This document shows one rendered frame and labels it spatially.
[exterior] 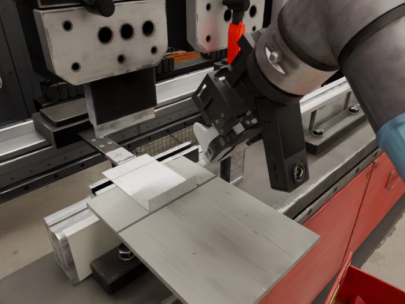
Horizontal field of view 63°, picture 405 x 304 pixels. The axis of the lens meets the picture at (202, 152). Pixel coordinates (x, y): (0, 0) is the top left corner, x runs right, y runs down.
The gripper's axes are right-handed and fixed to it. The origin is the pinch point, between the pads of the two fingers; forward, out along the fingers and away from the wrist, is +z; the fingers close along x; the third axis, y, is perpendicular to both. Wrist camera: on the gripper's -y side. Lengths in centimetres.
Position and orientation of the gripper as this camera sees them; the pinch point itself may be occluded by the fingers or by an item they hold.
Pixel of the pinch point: (214, 160)
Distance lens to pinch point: 49.5
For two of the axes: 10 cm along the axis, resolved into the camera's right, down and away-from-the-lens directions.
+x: -7.6, 3.7, -5.3
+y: -5.3, -8.3, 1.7
